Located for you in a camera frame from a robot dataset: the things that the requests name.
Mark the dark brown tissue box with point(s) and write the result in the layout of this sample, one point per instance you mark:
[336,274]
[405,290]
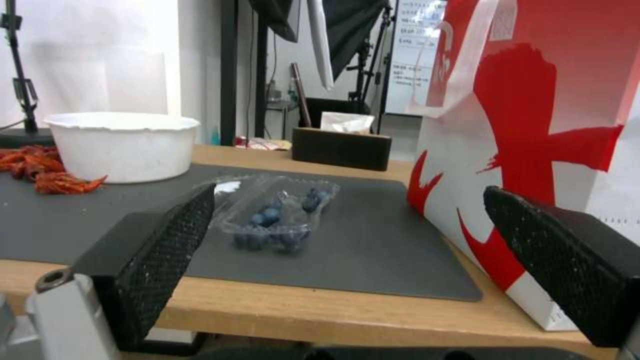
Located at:
[341,148]

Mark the clear plastic blueberry container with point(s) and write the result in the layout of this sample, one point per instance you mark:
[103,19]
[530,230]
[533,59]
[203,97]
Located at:
[280,219]

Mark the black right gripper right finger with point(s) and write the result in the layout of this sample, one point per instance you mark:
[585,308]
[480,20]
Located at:
[560,247]

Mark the red snack packet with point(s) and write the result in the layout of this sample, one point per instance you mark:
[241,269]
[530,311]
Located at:
[262,143]

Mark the red and white takeout bag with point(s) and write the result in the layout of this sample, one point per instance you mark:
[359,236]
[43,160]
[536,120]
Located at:
[525,150]

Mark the red crayfish pile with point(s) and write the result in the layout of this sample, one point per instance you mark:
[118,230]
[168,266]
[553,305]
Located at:
[45,170]

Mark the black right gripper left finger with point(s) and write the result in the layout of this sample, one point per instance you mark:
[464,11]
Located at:
[150,255]

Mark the white hanging panel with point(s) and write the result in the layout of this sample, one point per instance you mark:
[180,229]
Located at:
[320,41]

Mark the black light stand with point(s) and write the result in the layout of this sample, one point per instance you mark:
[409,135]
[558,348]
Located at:
[21,82]

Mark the white board with text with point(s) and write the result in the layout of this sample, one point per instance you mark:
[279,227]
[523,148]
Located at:
[417,56]

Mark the dark grey table mat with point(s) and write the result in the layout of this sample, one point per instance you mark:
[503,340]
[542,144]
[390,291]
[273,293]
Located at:
[280,236]

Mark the black softbox on stand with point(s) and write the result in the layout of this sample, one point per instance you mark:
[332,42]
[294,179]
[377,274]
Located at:
[350,33]

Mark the white round bowl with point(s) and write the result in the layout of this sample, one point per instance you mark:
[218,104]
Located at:
[122,146]

